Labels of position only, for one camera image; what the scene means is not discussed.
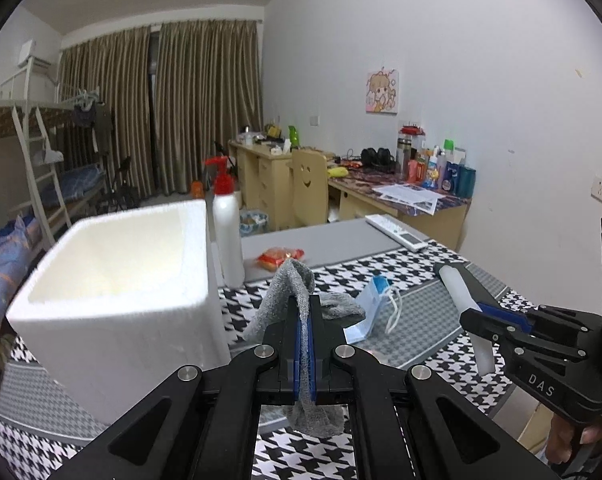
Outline grey sock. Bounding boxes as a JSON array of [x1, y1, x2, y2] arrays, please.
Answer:
[[242, 259, 344, 438]]

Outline blue face mask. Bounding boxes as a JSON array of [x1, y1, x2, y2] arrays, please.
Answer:
[[344, 275, 403, 344]]

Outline person's right hand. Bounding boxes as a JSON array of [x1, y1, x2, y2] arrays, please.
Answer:
[[545, 414, 602, 464]]

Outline orange snack packet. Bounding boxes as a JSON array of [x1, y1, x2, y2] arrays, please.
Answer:
[[256, 247, 305, 272]]

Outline white remote control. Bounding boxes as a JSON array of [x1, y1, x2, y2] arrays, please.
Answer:
[[365, 214, 427, 252]]

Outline waste bin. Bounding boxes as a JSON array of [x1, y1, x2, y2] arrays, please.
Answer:
[[239, 210, 269, 237]]

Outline wooden smiley chair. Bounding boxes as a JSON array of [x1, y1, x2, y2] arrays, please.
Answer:
[[292, 150, 329, 226]]

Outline white lotion pump bottle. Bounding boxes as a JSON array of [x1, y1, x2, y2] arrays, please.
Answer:
[[205, 156, 246, 289]]

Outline wooden desk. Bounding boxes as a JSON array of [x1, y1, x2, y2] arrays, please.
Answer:
[[228, 141, 469, 250]]

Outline printed paper sheets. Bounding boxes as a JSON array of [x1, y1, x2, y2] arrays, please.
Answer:
[[372, 184, 444, 216]]

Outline orange floor container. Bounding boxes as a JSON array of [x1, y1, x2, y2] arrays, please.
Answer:
[[190, 181, 205, 200]]

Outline white foam box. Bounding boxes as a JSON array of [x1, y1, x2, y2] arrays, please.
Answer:
[[7, 200, 230, 424]]

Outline brown striped curtains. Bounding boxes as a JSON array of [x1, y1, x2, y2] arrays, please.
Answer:
[[59, 20, 264, 198]]

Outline blue patterned bedding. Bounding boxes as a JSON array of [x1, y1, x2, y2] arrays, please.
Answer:
[[0, 216, 40, 328]]

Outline white metal bunk bed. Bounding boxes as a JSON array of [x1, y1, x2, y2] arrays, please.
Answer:
[[0, 55, 107, 248]]

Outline white air conditioner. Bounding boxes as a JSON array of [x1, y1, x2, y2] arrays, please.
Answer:
[[18, 39, 51, 68]]

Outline anime girl wall picture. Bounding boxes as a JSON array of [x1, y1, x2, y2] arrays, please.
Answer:
[[365, 68, 400, 115]]

